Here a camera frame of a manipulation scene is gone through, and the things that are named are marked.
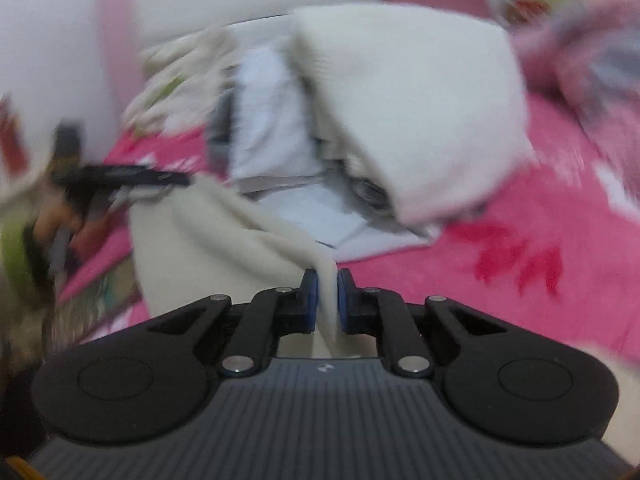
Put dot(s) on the pink floral blanket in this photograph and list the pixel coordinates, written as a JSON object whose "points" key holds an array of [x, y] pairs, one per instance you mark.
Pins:
{"points": [[525, 220]]}

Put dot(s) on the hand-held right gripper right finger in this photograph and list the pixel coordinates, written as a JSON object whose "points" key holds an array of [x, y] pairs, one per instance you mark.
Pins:
{"points": [[344, 305]]}

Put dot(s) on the pink grey floral duvet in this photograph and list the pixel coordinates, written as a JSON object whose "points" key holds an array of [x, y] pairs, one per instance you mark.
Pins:
{"points": [[590, 60]]}

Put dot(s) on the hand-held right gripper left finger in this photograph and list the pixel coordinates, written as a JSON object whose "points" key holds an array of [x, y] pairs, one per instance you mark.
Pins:
{"points": [[311, 302]]}

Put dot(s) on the green patterned cloth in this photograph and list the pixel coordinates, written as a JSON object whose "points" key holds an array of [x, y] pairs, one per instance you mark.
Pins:
{"points": [[175, 85]]}

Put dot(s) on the folded white clothes pile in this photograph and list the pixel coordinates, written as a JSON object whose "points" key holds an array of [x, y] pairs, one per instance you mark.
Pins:
{"points": [[415, 105]]}

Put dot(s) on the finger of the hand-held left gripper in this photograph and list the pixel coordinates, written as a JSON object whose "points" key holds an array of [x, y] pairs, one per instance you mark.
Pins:
{"points": [[135, 176]]}

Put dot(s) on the grey plaid cloth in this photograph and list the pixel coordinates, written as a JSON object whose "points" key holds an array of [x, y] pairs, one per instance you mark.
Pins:
{"points": [[370, 190]]}

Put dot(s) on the person's left hand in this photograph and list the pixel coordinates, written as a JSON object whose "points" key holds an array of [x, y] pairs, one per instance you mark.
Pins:
{"points": [[52, 222]]}

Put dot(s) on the white printed cloth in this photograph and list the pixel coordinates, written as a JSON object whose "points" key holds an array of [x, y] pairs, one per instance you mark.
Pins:
{"points": [[270, 125]]}

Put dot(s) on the beige zip jacket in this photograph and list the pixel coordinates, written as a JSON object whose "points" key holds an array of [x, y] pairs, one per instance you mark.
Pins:
{"points": [[210, 255]]}

